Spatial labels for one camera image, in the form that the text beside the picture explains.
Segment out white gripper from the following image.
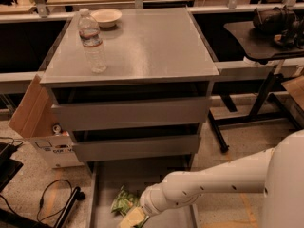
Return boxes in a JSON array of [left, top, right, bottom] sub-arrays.
[[119, 184, 168, 228]]

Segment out green jalapeno chip bag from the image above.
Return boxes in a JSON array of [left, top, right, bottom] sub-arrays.
[[111, 186, 140, 217]]

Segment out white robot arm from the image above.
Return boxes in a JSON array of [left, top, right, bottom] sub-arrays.
[[118, 130, 304, 228]]

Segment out open grey bottom drawer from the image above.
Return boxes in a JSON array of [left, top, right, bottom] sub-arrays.
[[86, 156, 200, 228]]

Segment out grey middle drawer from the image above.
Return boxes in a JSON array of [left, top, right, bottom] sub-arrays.
[[73, 135, 200, 162]]

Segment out grey drawer cabinet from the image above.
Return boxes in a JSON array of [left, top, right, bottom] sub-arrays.
[[40, 7, 220, 163]]

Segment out grey top drawer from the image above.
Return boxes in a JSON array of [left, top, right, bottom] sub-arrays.
[[52, 97, 210, 131]]

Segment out black bag on table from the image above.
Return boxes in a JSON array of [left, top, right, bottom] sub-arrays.
[[253, 7, 304, 48]]

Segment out black stand base left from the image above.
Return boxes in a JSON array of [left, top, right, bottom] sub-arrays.
[[0, 187, 86, 228]]

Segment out black equipment at left edge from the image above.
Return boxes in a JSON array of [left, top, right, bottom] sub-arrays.
[[0, 140, 23, 192]]

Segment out cardboard box with items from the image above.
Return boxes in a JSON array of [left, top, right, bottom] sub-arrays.
[[9, 75, 82, 168]]

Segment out clear plastic water bottle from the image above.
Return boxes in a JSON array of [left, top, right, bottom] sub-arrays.
[[78, 9, 106, 73]]

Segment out white ceramic bowl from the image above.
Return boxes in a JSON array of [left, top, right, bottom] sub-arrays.
[[91, 9, 122, 29]]

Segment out black side table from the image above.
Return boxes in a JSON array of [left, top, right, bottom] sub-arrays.
[[208, 22, 304, 153]]

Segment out black cable on floor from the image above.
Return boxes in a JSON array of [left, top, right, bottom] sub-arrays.
[[36, 179, 74, 224]]

